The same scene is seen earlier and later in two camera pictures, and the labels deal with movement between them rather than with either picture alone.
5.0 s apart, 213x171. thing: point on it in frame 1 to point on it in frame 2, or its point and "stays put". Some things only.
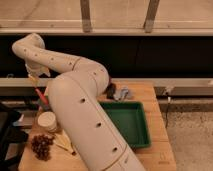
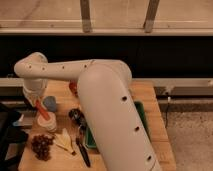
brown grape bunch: (40, 144) stays put
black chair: (12, 140) stays put
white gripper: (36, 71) to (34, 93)
